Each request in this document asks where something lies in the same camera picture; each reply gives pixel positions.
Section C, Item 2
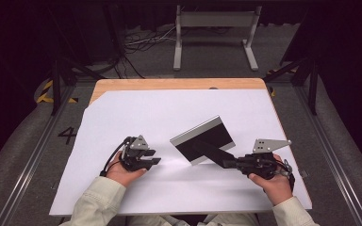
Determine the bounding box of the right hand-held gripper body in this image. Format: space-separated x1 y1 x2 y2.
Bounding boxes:
236 138 292 181

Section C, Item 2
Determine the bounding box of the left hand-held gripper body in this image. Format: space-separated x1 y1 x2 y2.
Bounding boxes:
120 135 150 172

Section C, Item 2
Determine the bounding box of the silver frame with black kickstand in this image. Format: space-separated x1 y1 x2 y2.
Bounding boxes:
169 115 238 168

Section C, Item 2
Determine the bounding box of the person's left hand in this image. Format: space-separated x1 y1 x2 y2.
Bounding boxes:
107 152 148 188

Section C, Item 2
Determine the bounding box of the person's right hand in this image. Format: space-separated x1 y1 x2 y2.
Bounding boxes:
248 153 295 207

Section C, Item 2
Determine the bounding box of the white table sheet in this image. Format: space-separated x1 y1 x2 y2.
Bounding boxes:
48 89 313 218

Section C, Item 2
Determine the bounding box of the person's body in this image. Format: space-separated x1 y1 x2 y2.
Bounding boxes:
125 213 274 226

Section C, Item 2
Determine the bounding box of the black metal stand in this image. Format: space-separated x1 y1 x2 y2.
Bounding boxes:
48 46 107 117
263 56 320 117

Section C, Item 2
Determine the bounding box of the yellow and black floor tape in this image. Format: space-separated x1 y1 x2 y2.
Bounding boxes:
36 79 79 105

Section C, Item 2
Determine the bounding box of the white metal stand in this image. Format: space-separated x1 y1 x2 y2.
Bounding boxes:
173 4 263 72

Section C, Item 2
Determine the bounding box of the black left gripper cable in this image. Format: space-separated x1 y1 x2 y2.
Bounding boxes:
99 137 133 177

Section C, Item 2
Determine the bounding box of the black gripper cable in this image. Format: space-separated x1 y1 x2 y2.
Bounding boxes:
274 159 296 193
99 137 133 177

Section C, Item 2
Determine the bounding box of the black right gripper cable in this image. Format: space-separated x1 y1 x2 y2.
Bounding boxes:
274 159 296 193

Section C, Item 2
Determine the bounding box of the aluminium floor rail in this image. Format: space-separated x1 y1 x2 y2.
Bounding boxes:
293 85 362 226
0 84 76 226

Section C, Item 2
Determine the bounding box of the black floor cable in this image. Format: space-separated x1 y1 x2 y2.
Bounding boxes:
107 51 146 80

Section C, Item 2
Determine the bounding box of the bundle of floor cables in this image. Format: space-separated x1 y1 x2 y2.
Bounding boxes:
123 24 178 54

